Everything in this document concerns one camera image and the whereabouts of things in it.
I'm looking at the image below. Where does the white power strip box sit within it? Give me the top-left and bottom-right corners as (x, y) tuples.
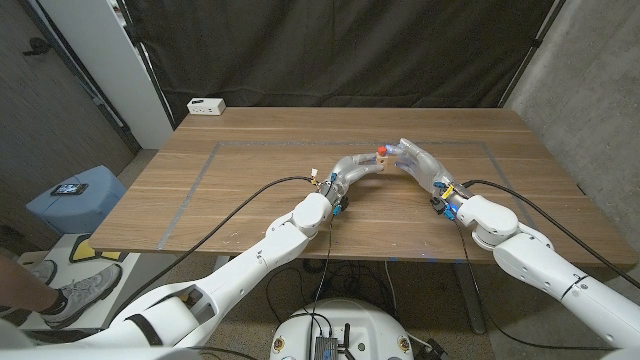
(186, 97), (227, 117)

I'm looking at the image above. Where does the blue stool with phone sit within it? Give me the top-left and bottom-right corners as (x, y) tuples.
(24, 164), (129, 236)

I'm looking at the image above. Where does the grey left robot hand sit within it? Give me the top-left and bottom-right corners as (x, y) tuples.
(322, 152), (387, 204)

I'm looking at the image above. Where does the black floor cable tangle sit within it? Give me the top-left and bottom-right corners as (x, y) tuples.
(264, 257), (396, 326)

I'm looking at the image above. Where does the grey module on torso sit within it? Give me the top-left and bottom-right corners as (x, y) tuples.
(313, 335), (340, 360)

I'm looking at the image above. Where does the black smartphone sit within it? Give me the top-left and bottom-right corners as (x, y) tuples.
(49, 182), (90, 197)

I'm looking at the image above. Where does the yellow black floor pedal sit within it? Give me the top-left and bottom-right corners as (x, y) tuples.
(68, 233), (129, 264)

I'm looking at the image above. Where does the black backdrop curtain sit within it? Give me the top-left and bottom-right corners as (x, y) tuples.
(122, 0), (569, 126)

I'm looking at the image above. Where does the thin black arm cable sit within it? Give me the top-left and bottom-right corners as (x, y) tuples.
(453, 217), (616, 351)
(192, 212), (335, 360)

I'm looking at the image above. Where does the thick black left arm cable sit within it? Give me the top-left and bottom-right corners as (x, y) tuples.
(107, 175), (319, 321)

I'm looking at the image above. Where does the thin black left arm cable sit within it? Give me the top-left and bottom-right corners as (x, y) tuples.
(192, 212), (335, 360)

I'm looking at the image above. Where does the white pillar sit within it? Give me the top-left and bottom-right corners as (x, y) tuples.
(37, 0), (174, 150)

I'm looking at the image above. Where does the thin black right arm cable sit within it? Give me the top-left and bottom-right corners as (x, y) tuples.
(453, 217), (616, 351)

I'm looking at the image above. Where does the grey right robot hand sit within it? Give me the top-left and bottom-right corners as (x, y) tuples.
(385, 138), (469, 201)

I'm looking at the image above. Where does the white floor platform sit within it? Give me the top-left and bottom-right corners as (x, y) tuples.
(17, 233), (176, 334)

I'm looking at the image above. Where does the black door handle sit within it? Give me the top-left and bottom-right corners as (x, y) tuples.
(22, 37), (54, 56)

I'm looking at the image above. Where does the person's bare leg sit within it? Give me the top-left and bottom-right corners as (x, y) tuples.
(0, 252), (56, 314)

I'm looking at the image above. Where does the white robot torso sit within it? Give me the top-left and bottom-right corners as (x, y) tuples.
(269, 298), (415, 360)

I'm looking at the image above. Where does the grey black sneaker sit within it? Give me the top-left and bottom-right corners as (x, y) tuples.
(39, 263), (123, 330)
(27, 259), (59, 286)

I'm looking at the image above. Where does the grey table leg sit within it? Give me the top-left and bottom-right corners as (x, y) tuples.
(452, 262), (487, 335)

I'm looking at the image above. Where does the black backdrop stand pole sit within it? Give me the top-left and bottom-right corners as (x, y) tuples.
(499, 0), (569, 109)
(114, 0), (176, 130)

